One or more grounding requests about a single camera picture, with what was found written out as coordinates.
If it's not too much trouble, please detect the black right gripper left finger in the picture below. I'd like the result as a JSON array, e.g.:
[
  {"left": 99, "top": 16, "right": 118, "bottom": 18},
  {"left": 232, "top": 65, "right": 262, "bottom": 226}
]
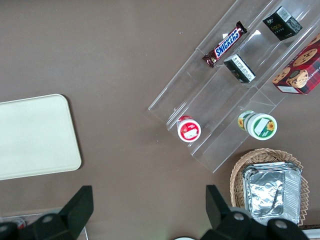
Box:
[{"left": 18, "top": 185, "right": 95, "bottom": 240}]

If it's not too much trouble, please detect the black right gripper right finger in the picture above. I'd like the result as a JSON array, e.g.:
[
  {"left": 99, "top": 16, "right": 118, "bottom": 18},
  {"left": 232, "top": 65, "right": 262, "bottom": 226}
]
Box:
[{"left": 199, "top": 184, "right": 270, "bottom": 240}]

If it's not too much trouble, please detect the light wicker basket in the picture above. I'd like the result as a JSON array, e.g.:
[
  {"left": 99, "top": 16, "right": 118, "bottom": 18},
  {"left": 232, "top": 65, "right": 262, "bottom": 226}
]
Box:
[{"left": 229, "top": 148, "right": 310, "bottom": 227}]

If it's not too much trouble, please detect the aluminium foil tray stack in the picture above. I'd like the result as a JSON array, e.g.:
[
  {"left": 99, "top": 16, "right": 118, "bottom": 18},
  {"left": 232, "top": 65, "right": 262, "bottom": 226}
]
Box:
[{"left": 241, "top": 161, "right": 303, "bottom": 226}]

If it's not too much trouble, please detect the pale rectangular plastic tray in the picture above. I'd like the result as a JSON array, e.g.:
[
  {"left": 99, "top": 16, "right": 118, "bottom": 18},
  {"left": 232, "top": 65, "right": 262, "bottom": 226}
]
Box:
[{"left": 0, "top": 93, "right": 83, "bottom": 181}]

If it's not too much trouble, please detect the red lidded yogurt cup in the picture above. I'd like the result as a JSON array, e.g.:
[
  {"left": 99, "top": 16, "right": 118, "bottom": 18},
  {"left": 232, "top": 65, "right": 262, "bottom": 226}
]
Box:
[{"left": 176, "top": 115, "right": 202, "bottom": 143}]

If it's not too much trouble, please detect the green sunflower lidded cup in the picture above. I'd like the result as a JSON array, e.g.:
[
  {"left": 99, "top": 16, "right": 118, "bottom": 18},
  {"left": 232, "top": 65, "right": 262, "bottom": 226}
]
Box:
[{"left": 237, "top": 110, "right": 278, "bottom": 141}]

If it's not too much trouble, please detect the clear acrylic stepped shelf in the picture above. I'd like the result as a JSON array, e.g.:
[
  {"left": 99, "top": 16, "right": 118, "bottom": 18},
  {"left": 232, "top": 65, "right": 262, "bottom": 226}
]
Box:
[{"left": 147, "top": 0, "right": 320, "bottom": 174}]

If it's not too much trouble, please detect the small black and white box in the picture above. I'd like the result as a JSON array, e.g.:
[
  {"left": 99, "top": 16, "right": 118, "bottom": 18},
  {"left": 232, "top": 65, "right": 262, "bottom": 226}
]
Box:
[{"left": 223, "top": 53, "right": 257, "bottom": 84}]

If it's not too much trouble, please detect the red tartan cookie box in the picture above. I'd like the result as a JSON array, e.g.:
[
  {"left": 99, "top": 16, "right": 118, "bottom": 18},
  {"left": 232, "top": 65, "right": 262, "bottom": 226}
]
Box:
[{"left": 271, "top": 33, "right": 320, "bottom": 96}]

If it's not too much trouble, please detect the Snickers chocolate bar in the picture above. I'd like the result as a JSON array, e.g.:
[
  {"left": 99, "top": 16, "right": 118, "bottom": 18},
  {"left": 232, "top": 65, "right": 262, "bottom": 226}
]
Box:
[{"left": 201, "top": 20, "right": 248, "bottom": 69}]

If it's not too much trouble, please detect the black box with Face print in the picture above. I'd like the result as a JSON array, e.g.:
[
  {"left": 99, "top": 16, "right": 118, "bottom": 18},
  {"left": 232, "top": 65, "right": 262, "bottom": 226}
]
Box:
[{"left": 262, "top": 5, "right": 304, "bottom": 42}]

